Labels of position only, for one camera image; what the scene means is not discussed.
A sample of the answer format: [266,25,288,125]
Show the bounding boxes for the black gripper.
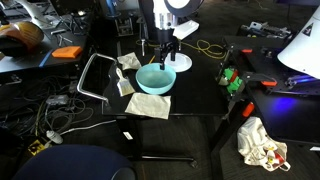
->
[154,27,183,71]

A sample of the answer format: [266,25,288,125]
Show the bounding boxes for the teal bowl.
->
[135,62,177,96]

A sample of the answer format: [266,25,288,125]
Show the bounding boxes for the white round plate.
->
[164,52,194,74]

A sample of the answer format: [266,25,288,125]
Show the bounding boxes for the white rectangular box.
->
[172,20,200,41]

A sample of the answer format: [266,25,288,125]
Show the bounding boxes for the crumpled beige cloth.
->
[116,51,143,71]

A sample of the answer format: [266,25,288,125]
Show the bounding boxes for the paintbrush with pale bristles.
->
[115,67,136,98]

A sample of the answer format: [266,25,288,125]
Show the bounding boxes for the flat beige cloth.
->
[124,92,172,120]

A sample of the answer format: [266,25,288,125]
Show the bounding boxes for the green plastic object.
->
[222,67,245,95]

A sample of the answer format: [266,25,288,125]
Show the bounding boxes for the orange clamp grip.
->
[242,101,256,118]

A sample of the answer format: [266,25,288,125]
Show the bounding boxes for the orange foam block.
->
[51,45,84,60]

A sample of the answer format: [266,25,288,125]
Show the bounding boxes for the grey electronics device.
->
[239,21,293,40]

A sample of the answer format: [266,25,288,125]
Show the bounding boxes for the black perforated breadboard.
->
[244,49,320,97]

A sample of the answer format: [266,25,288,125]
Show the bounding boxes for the white tote bag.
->
[236,116,292,173]

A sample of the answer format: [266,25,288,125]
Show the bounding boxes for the blue upholstered chair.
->
[11,143,138,180]

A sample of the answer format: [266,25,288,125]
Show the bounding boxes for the orange brown helmet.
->
[0,21,45,52]

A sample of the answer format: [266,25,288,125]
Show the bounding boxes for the yellow cable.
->
[135,38,228,61]

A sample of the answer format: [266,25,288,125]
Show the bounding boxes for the black clamp with orange handle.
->
[229,46,254,55]
[240,71,278,88]

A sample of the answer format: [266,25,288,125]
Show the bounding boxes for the black table leg frame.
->
[115,115,198,169]

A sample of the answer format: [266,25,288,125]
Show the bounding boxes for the tangled cable pile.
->
[0,73,95,138]

